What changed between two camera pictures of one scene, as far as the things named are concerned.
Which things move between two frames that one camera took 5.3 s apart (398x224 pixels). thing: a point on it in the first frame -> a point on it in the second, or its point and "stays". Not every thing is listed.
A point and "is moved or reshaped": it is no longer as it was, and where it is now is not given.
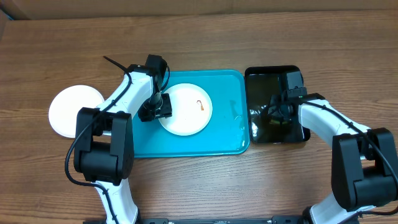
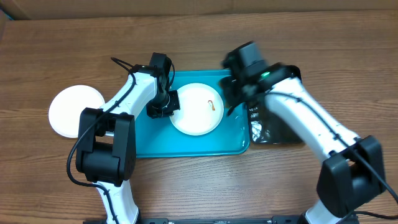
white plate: [66, 104] stays
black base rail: [256, 219] stays
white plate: [191, 109] is moved or reshaped
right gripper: [278, 114] -> [229, 94]
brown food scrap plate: [202, 109] -> [211, 102]
